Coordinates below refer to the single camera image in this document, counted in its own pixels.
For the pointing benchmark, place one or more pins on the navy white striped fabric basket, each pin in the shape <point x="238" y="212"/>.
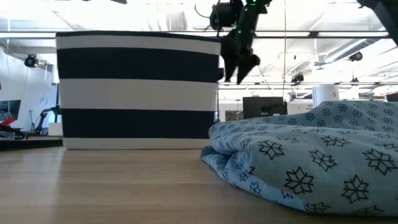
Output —
<point x="136" y="93"/>

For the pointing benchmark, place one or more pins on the black metal table frame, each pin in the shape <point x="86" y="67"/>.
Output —
<point x="28" y="143"/>

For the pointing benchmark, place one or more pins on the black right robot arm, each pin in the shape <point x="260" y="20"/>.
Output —
<point x="385" y="15"/>

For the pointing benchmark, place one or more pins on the blue snowflake patterned cloth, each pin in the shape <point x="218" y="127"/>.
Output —
<point x="311" y="155"/>

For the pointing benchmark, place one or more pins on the black ceiling fixture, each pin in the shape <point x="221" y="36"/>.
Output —
<point x="356" y="56"/>
<point x="297" y="78"/>

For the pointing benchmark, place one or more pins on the white column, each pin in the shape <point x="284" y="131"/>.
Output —
<point x="325" y="95"/>

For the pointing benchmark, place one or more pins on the round black ceiling spotlight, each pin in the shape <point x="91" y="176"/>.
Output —
<point x="31" y="61"/>

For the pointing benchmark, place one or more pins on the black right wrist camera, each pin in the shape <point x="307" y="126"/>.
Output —
<point x="225" y="15"/>

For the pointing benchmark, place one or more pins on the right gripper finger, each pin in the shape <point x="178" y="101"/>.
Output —
<point x="230" y="53"/>
<point x="247" y="70"/>

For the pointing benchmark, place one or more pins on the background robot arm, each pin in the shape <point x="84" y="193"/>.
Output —
<point x="45" y="116"/>

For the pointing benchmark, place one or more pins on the red object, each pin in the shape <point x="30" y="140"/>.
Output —
<point x="7" y="121"/>

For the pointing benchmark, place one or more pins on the lit wall monitor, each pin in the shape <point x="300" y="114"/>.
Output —
<point x="11" y="107"/>

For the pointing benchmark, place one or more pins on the black monitor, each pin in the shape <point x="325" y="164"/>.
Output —
<point x="262" y="107"/>

